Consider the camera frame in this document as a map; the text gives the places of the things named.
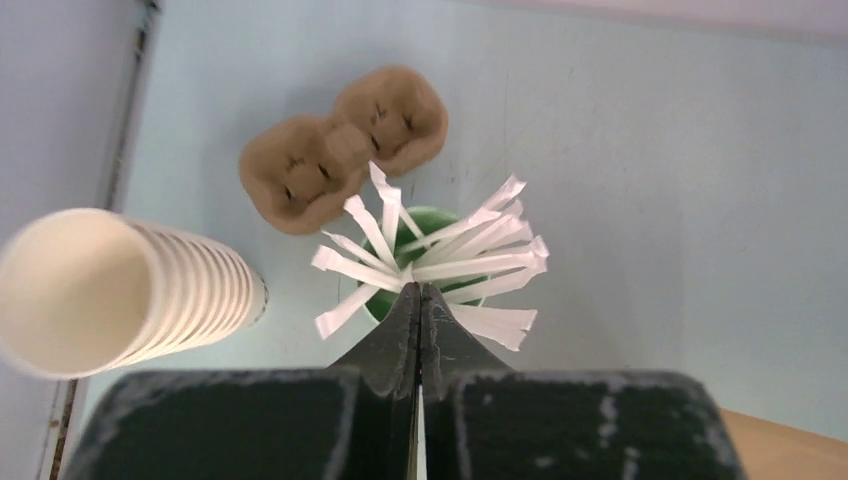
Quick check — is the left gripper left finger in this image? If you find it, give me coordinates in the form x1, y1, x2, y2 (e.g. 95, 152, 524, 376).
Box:
65, 283, 422, 479

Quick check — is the green cup holder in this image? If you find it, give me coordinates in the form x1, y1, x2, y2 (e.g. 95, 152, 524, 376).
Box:
357, 205, 488, 326

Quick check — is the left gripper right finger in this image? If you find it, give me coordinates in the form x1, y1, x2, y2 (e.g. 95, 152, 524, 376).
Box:
421, 285, 746, 479

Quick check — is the brown paper bag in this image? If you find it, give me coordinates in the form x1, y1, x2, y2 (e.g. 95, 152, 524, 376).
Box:
720, 409, 847, 480

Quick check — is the stack of paper cups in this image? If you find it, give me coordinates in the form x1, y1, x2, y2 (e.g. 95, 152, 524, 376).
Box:
1, 208, 268, 380

